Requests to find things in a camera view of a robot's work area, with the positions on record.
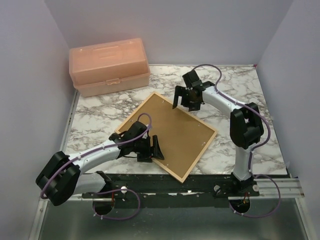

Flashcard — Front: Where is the light wooden picture frame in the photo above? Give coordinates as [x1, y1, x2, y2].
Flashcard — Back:
[114, 91, 218, 184]

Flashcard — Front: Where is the pink translucent plastic box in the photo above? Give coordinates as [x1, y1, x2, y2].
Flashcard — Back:
[69, 38, 151, 97]

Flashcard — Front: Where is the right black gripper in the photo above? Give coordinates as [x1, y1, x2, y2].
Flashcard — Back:
[173, 85, 201, 112]

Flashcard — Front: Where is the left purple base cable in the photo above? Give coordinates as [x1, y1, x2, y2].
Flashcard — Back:
[93, 187, 141, 221]

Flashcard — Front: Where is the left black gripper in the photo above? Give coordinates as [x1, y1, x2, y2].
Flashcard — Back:
[132, 135, 164, 163]

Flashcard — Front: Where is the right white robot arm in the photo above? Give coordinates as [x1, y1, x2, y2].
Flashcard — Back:
[172, 69, 264, 196]

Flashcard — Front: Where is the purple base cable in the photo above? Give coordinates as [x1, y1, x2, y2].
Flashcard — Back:
[227, 174, 282, 218]
[93, 187, 141, 221]

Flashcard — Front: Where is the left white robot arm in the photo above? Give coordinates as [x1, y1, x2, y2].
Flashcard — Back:
[35, 121, 165, 206]

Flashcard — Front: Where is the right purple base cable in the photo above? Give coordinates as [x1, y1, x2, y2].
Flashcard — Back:
[227, 174, 282, 218]

